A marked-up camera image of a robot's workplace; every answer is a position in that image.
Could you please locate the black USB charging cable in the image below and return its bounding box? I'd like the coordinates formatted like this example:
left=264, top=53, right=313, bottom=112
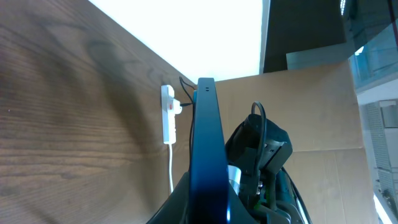
left=178, top=76, right=197, bottom=169

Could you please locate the white power strip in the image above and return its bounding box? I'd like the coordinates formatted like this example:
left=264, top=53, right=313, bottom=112
left=161, top=85, right=177, bottom=144

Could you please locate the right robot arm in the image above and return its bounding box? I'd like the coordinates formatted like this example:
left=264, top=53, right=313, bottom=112
left=225, top=114, right=312, bottom=223

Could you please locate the brown cardboard panel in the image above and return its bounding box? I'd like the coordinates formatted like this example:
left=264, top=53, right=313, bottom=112
left=216, top=61, right=377, bottom=223

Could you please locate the white charger plug adapter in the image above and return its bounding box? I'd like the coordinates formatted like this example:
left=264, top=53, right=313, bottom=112
left=170, top=98, right=182, bottom=114

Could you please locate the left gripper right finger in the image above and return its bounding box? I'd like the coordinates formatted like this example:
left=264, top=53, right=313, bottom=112
left=228, top=185, right=257, bottom=224

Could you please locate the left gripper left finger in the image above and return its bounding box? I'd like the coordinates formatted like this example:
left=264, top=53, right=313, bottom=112
left=147, top=172, right=189, bottom=224

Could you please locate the white power strip cord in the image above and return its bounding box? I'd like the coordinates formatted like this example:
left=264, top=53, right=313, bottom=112
left=167, top=143, right=174, bottom=195

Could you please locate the blue Galaxy smartphone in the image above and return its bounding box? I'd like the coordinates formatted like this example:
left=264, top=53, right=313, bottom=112
left=188, top=78, right=229, bottom=223

